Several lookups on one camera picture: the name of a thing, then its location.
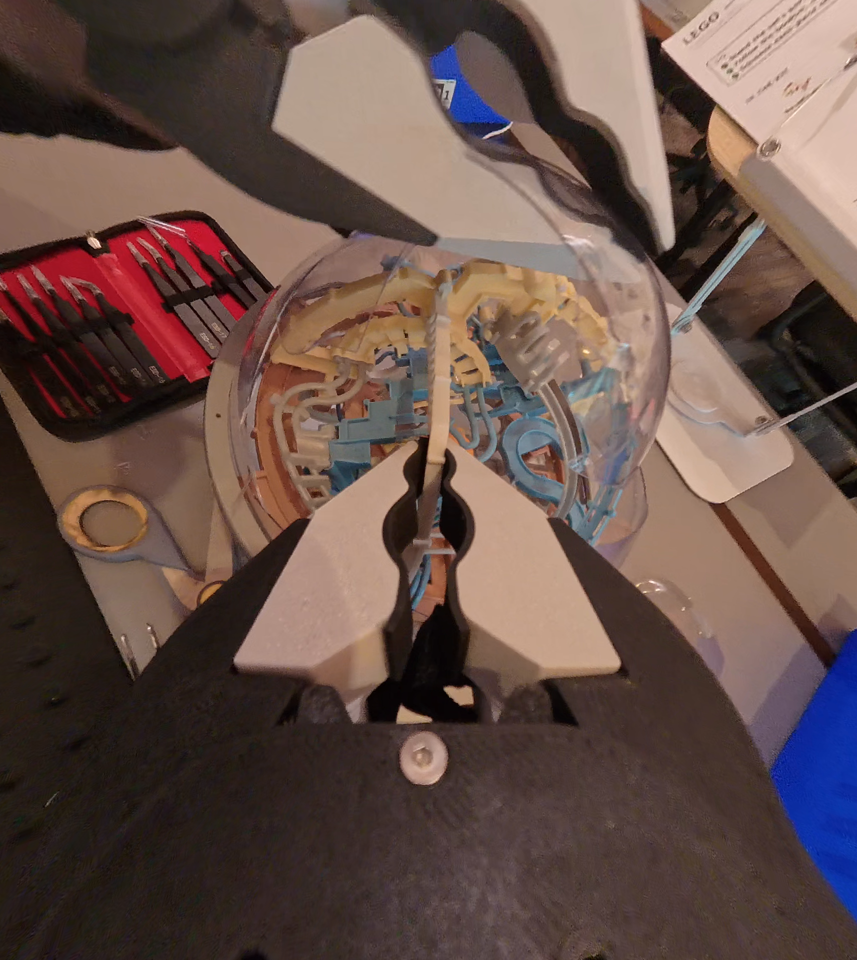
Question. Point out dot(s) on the red tool kit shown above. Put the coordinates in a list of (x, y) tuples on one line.
[(114, 323)]

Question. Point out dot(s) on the black perforated pad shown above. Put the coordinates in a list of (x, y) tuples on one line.
[(24, 675)]

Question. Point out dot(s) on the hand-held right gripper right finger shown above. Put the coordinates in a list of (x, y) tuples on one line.
[(534, 608)]

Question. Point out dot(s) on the small clear dome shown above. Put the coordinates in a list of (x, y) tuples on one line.
[(676, 615)]

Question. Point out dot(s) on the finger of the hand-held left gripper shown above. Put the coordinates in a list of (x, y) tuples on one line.
[(399, 128), (594, 90)]

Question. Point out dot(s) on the black tweezers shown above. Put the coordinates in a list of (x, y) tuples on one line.
[(136, 648)]

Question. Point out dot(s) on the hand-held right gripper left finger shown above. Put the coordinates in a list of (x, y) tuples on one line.
[(324, 600)]

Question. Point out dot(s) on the clear maze ball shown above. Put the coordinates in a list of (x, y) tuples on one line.
[(459, 360)]

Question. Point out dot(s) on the blue labelled storage bin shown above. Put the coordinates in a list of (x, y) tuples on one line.
[(466, 90)]

